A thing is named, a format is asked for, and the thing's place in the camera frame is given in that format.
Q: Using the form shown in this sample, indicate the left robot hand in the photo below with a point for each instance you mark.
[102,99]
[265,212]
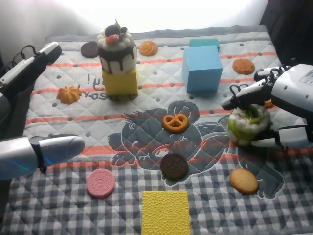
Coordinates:
[14,151]

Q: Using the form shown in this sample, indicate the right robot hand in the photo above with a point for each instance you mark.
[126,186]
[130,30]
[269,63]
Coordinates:
[293,83]

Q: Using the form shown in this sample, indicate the green cream toy cake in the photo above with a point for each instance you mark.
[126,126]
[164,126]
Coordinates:
[247,127]

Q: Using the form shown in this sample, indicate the chocolate drip toy cake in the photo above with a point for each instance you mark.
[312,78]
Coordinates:
[117,54]

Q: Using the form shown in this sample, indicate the blue cube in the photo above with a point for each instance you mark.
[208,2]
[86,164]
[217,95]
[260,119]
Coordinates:
[201,71]

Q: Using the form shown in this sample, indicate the yellow cube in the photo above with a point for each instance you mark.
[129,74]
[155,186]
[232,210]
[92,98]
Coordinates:
[119,83]

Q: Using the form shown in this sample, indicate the yellow swirl cookie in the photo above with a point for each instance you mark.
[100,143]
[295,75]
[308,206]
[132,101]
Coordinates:
[268,104]
[69,95]

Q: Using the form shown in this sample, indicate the brown chocolate chip cookie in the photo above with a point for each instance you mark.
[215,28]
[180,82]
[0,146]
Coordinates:
[243,66]

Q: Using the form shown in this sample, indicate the black curtain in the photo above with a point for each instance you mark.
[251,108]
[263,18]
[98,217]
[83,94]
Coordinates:
[286,17]

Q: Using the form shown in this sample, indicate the pink sandwich cookie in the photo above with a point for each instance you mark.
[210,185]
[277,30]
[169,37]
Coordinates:
[100,183]

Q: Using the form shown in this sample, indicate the teal block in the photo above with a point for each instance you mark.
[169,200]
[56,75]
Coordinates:
[203,42]

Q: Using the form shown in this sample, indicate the round golden biscuit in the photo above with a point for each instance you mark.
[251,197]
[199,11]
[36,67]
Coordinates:
[244,181]

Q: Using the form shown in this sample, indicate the orange pretzel cookie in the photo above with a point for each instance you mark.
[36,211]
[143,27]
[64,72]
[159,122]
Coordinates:
[175,123]

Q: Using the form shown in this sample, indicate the plain dark round cookie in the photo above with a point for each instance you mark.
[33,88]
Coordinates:
[89,50]

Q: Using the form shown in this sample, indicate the grey quilt with bear print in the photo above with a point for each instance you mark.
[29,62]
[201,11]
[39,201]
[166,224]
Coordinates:
[220,208]

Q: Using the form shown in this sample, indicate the dark sandwich cookie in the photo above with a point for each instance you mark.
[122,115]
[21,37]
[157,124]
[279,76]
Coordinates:
[174,167]

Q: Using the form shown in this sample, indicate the orange swirl cookie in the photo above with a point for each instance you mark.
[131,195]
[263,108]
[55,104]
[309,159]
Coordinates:
[148,48]

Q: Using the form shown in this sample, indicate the yellow textured block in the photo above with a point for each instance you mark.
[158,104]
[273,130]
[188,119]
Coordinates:
[165,213]

